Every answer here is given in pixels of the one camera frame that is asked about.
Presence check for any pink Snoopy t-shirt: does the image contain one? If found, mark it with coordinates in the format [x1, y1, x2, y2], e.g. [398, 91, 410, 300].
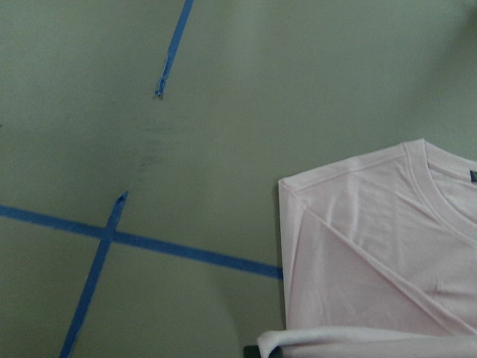
[257, 139, 476, 357]

